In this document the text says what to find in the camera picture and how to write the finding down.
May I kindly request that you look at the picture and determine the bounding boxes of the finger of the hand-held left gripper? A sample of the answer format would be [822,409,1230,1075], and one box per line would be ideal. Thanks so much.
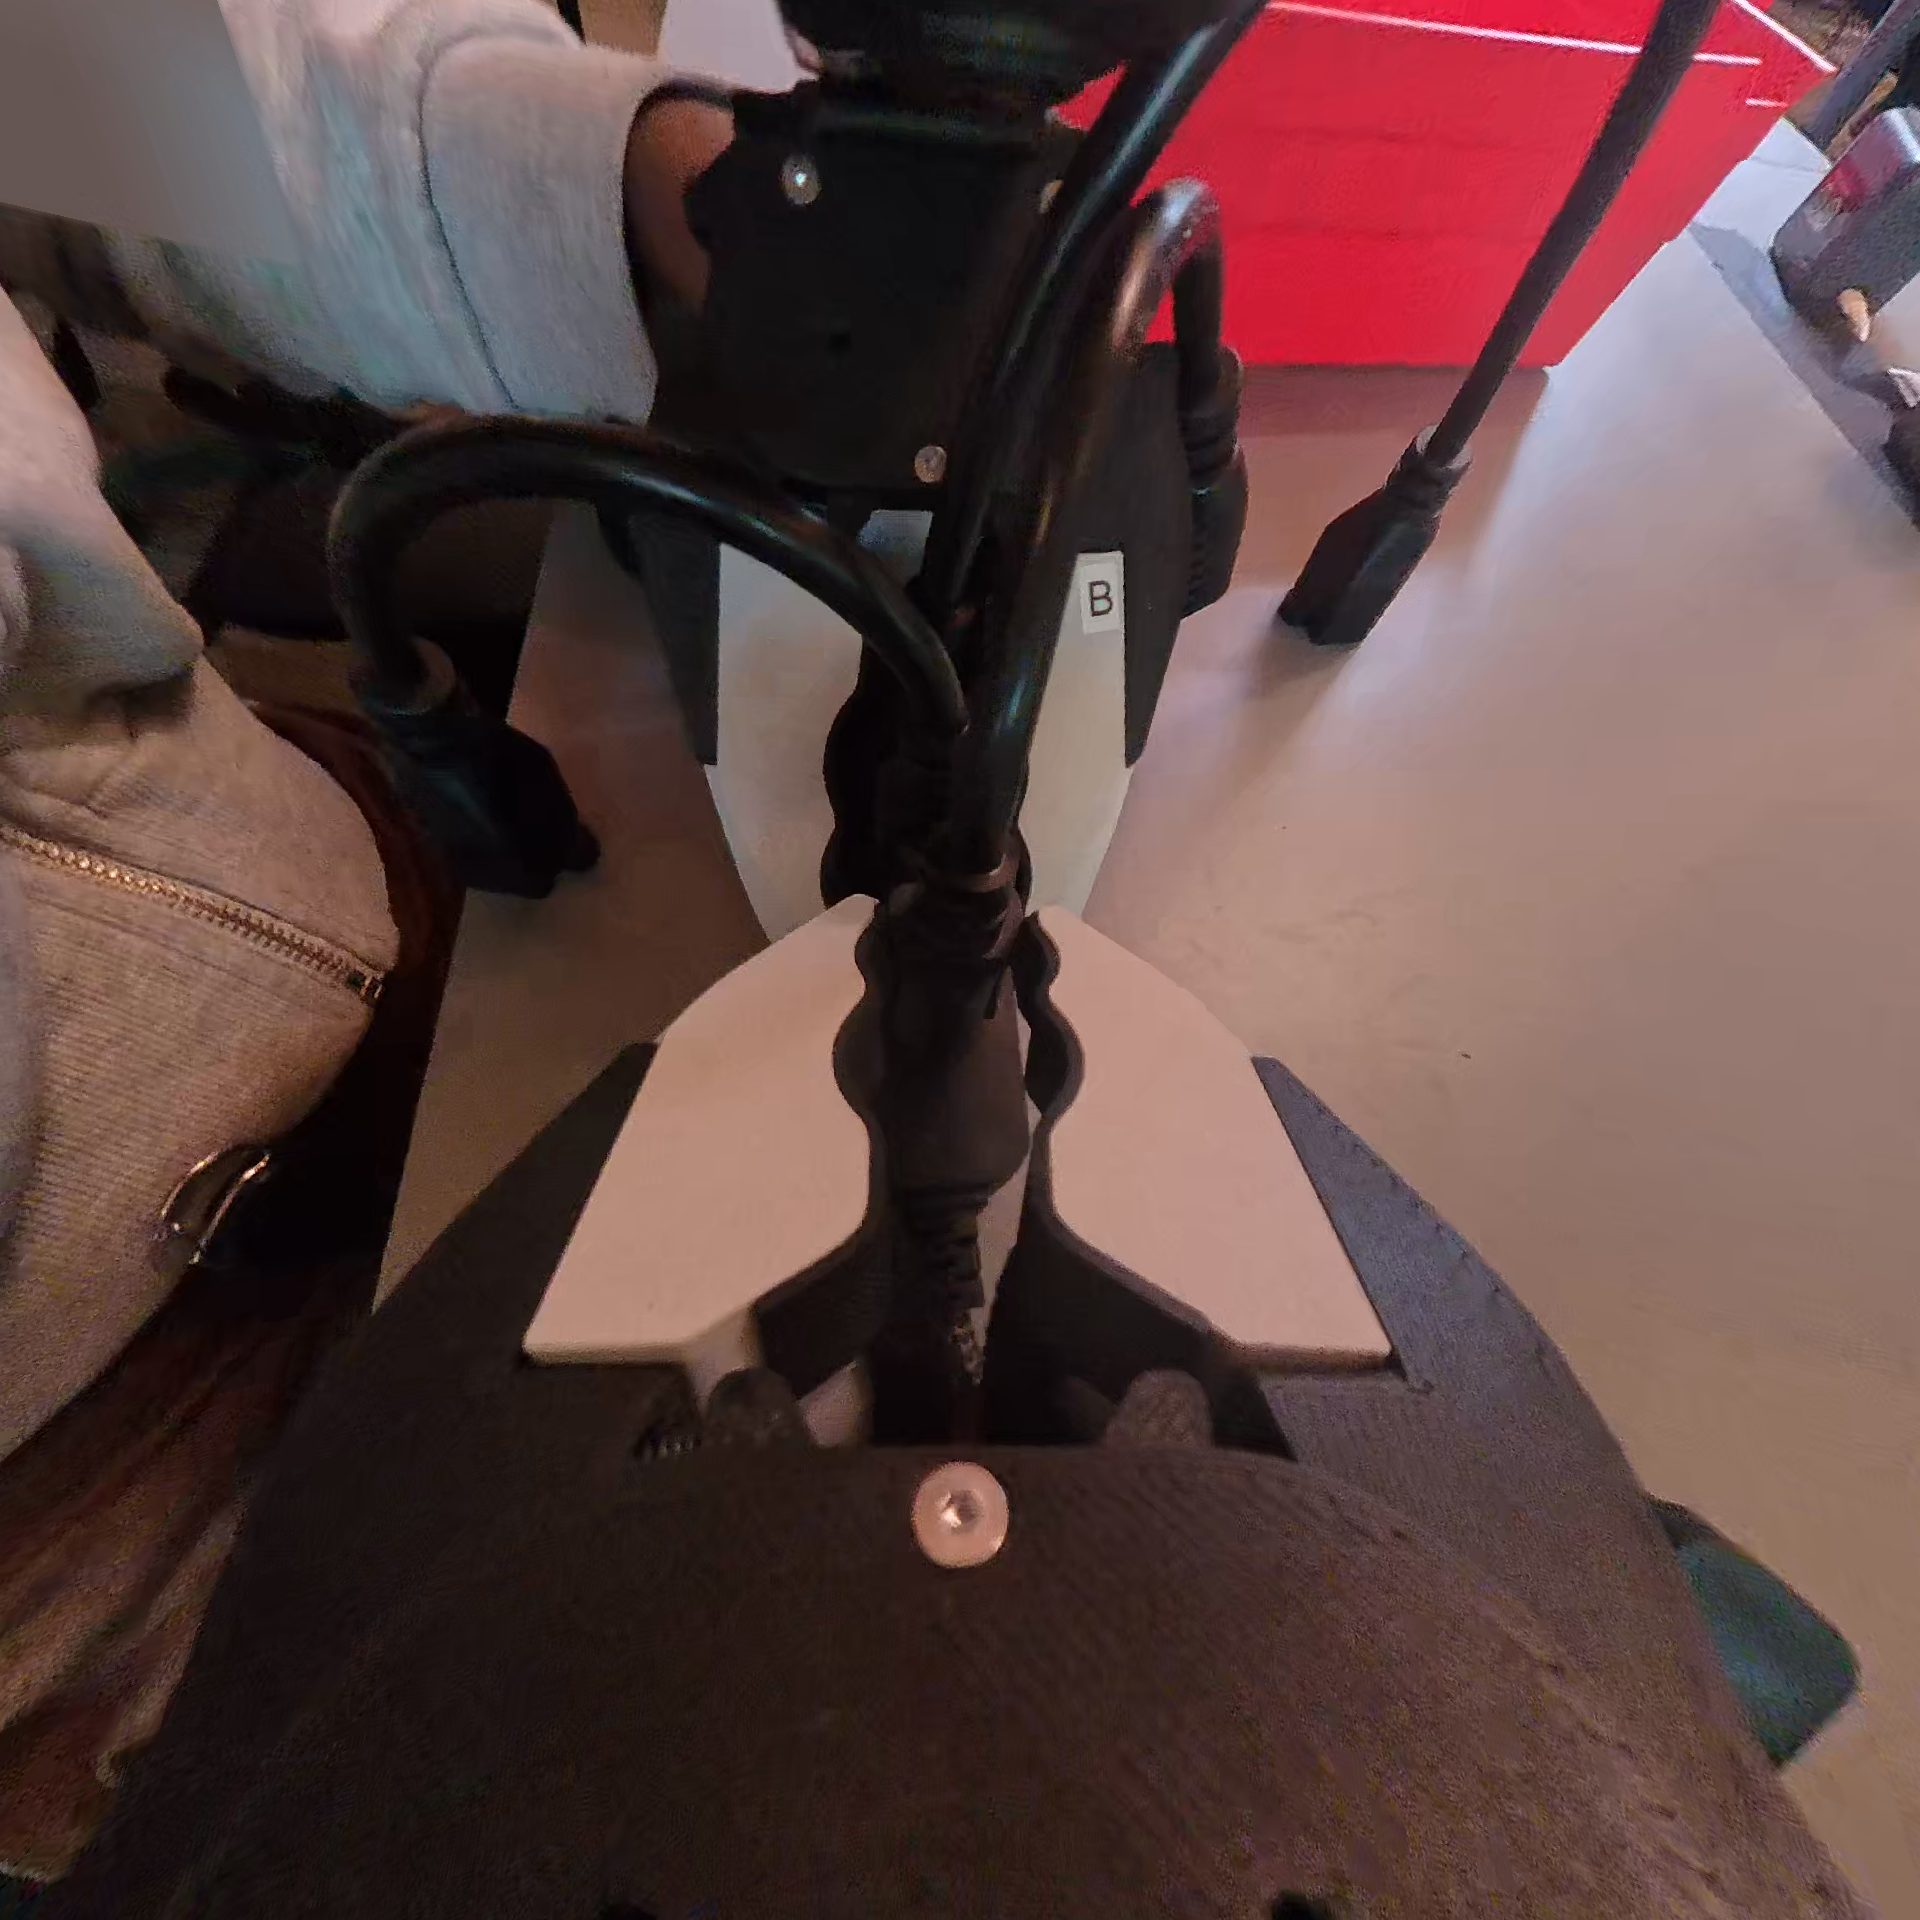
[715,508,933,947]
[1000,514,1135,921]

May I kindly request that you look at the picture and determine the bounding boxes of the person's left forearm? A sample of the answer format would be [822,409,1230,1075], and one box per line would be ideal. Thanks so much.
[210,0,741,426]

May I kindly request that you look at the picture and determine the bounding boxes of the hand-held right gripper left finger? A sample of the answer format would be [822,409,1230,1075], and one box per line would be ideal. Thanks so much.
[522,895,887,1391]

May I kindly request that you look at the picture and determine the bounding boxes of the black power cable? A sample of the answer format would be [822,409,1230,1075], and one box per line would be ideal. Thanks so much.
[327,413,977,782]
[908,0,1275,900]
[1416,0,1720,472]

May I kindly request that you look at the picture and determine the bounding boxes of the black cable connector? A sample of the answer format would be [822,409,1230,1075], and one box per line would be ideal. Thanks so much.
[1280,435,1474,650]

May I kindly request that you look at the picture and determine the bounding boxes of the red box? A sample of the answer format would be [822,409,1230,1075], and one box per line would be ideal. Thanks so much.
[1050,0,1842,371]

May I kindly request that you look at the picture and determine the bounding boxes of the grey metal device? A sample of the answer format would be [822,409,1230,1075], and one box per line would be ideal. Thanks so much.
[1694,104,1920,530]

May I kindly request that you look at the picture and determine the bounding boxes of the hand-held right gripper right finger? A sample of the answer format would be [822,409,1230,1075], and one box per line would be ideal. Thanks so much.
[990,903,1400,1373]

